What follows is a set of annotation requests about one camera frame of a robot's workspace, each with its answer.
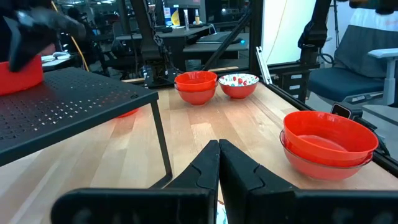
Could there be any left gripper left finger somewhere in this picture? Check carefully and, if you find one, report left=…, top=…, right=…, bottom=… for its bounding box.
left=50, top=139, right=221, bottom=224

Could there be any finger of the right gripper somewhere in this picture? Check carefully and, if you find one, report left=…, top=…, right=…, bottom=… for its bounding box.
left=18, top=7, right=88, bottom=41
left=8, top=18, right=58, bottom=73

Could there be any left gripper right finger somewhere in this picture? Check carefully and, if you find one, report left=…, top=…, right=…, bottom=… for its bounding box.
left=218, top=138, right=398, bottom=224

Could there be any plain red bowl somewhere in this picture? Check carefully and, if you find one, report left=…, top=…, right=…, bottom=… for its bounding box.
left=0, top=55, right=44, bottom=96
left=282, top=110, right=379, bottom=168
left=174, top=70, right=218, bottom=93

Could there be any black perforated metal shelf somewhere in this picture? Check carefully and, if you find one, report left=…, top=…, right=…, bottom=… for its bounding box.
left=0, top=67, right=174, bottom=189

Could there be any small red object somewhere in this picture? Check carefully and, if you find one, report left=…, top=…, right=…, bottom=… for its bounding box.
left=117, top=108, right=140, bottom=119

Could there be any blue yellow box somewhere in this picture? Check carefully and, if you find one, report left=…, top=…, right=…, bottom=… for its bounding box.
left=163, top=7, right=181, bottom=27

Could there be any black office desk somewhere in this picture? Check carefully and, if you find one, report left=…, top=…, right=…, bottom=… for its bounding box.
left=182, top=30, right=249, bottom=62
left=114, top=26, right=215, bottom=72

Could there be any black drawer cabinet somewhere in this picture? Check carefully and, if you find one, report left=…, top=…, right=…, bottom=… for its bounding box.
left=279, top=70, right=308, bottom=102

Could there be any dark office chair grey armrest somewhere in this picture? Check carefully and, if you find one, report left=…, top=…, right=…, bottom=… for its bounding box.
left=307, top=24, right=398, bottom=106

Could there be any black laptop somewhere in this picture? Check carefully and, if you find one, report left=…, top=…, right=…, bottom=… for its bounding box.
left=195, top=32, right=244, bottom=44

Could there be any yellow cable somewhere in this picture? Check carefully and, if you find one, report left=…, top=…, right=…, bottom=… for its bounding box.
left=50, top=0, right=90, bottom=72

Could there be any small black table camera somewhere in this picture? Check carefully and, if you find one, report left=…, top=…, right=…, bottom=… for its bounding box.
left=330, top=102, right=364, bottom=121

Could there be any silver metal bracket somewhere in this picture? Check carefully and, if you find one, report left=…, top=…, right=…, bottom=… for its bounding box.
left=255, top=46, right=273, bottom=85

